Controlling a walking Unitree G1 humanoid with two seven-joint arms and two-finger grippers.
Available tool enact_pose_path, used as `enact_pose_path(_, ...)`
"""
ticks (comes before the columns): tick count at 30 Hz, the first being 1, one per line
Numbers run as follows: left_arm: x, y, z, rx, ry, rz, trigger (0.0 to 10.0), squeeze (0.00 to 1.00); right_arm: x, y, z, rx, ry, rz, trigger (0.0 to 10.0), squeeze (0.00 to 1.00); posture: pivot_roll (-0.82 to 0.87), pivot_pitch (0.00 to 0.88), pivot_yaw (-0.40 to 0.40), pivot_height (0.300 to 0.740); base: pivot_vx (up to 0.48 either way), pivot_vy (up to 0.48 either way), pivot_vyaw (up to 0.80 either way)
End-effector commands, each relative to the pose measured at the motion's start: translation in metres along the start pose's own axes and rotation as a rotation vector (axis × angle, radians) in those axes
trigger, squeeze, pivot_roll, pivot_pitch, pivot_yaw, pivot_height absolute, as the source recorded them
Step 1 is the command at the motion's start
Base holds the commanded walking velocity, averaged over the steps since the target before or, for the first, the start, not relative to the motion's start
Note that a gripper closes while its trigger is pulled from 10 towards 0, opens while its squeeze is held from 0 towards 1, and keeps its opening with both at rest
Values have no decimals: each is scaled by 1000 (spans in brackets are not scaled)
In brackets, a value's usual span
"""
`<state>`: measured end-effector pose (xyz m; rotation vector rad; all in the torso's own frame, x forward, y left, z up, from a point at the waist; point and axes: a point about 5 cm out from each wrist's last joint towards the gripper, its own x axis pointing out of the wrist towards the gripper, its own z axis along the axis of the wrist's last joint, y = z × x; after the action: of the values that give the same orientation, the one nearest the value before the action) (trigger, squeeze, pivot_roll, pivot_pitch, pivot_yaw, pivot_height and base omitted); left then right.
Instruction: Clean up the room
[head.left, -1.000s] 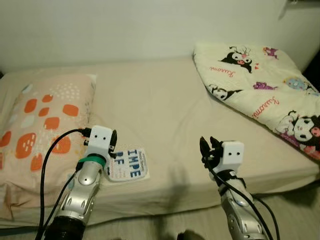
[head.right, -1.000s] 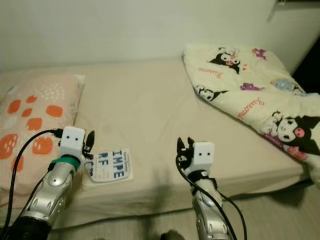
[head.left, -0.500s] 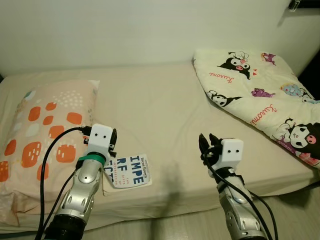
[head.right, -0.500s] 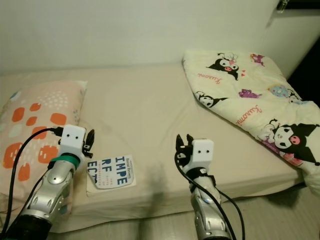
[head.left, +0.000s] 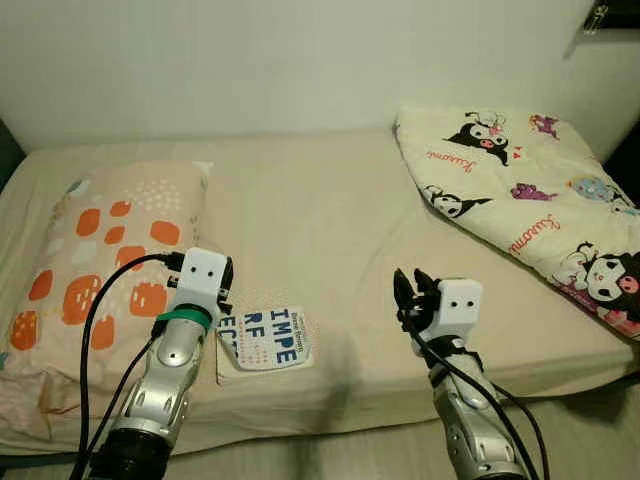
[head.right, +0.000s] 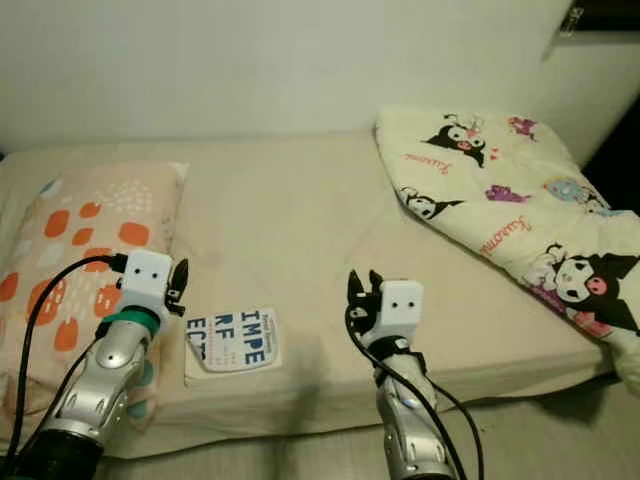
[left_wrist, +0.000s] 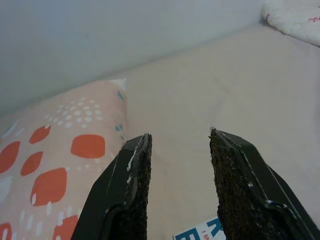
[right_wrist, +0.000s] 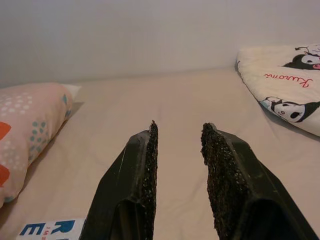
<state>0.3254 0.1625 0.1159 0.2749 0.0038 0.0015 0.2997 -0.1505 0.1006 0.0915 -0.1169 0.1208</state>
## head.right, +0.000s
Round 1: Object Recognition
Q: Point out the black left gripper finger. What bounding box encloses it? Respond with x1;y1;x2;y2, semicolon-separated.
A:
168;258;191;316

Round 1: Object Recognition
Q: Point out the white book with blue letters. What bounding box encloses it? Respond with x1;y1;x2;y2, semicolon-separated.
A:
183;308;283;386

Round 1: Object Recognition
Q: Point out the bed with beige sheet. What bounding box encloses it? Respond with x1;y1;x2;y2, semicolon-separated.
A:
0;130;626;461

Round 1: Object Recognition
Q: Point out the pink pillow with orange patches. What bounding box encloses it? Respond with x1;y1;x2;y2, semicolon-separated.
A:
0;160;191;451

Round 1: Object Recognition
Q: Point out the cream quilt with cartoon print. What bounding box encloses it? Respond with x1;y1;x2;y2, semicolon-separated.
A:
375;105;640;386

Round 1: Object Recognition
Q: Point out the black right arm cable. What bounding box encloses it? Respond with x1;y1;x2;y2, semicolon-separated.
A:
345;315;486;480

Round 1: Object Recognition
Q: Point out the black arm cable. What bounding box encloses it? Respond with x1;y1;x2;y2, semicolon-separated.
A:
345;315;486;480
5;255;131;480

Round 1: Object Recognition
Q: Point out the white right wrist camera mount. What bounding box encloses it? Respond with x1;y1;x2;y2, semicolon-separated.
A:
378;280;424;346

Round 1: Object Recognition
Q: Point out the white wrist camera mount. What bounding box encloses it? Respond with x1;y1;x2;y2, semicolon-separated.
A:
117;250;173;323
378;280;424;346

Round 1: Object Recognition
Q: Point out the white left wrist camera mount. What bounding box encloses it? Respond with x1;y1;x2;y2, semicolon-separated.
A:
117;250;173;323

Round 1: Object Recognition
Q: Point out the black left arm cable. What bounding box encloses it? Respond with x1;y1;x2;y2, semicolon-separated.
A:
5;255;131;480

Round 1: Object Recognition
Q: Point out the small metal wall bracket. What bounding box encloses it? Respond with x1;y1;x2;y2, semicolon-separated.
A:
560;5;583;39

